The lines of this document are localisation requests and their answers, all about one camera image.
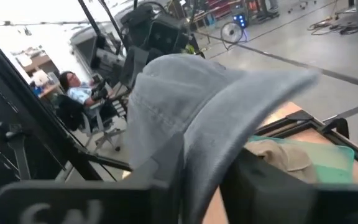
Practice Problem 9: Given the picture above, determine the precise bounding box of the black corner bracket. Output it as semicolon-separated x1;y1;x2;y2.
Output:
285;109;316;123

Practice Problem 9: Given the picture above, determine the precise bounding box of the device with blue lights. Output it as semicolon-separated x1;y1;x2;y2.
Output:
231;12;249;29

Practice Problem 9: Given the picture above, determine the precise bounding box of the black office chair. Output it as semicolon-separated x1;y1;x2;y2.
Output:
55;94;127;153

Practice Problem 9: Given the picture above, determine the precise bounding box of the tan corduroy baseball cap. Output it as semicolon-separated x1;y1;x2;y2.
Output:
246;139;319;184

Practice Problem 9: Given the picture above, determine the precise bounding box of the person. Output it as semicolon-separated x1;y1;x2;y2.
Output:
58;70;117;109

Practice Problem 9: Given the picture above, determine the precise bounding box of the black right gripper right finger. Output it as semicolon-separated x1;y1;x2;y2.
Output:
219;149;358;224

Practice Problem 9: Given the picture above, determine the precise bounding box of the round floor fan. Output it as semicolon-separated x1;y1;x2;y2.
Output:
219;21;246;51

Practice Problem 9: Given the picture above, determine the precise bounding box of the floor cable bundle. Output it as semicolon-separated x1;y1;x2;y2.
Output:
306;15;358;35

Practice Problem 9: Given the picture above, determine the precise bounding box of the dark grey baseball cap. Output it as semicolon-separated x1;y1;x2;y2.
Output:
125;53;320;224

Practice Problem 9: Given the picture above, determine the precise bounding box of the black clamp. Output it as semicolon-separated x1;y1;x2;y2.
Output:
321;117;351;140

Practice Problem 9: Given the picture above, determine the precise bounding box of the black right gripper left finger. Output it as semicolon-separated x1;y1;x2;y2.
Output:
0;133;186;224

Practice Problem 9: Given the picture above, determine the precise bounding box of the teal plastic bin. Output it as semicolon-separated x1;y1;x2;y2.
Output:
247;135;356;185

